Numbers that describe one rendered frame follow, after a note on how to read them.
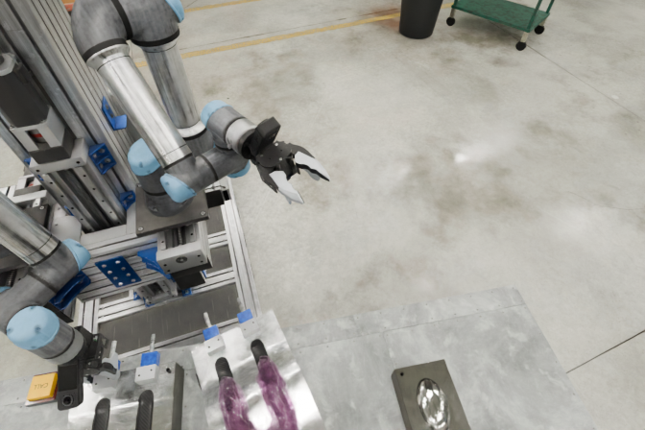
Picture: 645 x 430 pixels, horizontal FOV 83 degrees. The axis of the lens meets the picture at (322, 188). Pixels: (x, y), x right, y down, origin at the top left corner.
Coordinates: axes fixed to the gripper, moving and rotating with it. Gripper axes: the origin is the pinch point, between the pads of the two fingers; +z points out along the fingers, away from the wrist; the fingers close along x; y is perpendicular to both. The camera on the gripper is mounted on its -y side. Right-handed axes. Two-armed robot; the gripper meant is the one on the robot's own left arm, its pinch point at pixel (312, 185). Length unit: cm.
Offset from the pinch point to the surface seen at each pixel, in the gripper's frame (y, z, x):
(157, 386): 50, -14, 53
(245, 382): 53, 2, 36
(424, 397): 61, 38, 4
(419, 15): 161, -172, -297
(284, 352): 56, 3, 23
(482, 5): 175, -143, -375
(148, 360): 49, -21, 51
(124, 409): 49, -15, 62
